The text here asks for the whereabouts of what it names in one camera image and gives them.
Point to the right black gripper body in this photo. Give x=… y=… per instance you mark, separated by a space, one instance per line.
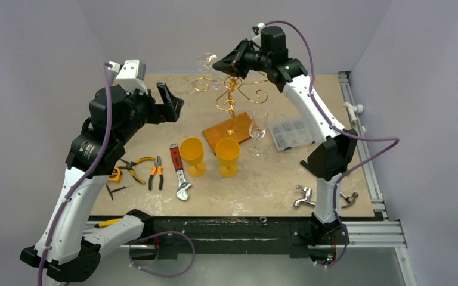
x=243 y=57

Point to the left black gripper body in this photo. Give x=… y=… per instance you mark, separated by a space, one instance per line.
x=144 y=109

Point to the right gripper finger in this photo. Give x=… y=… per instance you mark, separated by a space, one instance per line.
x=227 y=69
x=234 y=59

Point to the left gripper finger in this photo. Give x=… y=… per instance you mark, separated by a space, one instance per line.
x=172 y=109
x=165 y=94

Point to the clear wine glass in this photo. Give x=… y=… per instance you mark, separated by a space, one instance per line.
x=211 y=79
x=257 y=131

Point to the yellow wine glass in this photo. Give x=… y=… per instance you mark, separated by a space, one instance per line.
x=227 y=152
x=192 y=153

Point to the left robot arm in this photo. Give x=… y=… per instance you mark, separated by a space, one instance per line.
x=64 y=253

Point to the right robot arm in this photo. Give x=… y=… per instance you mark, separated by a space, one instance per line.
x=335 y=144

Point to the wooden rack base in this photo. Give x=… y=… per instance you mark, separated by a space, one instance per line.
x=236 y=129

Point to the orange black pliers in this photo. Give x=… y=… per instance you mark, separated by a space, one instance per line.
x=156 y=170

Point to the yellow long nose pliers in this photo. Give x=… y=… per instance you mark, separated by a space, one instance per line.
x=129 y=166

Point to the yellow tape measure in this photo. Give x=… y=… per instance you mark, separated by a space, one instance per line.
x=116 y=175

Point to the clear plastic screw box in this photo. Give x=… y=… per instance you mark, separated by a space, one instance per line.
x=290 y=133

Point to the small black hex key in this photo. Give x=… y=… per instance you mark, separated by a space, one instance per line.
x=112 y=191

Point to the red adjustable wrench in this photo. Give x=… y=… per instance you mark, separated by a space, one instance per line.
x=183 y=183

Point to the white pipe tee fitting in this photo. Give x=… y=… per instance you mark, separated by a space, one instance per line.
x=353 y=112

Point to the chrome faucet tap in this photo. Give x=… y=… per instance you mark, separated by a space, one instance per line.
x=308 y=192

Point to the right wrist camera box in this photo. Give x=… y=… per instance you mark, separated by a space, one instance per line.
x=255 y=34

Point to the gold wire wine glass rack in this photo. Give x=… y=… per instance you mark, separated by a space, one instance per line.
x=226 y=102

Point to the yellow handled screwdriver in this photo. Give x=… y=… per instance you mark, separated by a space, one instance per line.
x=102 y=224

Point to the black table front rail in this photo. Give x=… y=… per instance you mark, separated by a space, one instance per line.
x=296 y=237

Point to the black handled hammer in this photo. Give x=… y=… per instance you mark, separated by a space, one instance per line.
x=349 y=199

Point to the aluminium frame rail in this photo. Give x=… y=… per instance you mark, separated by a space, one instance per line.
x=367 y=234

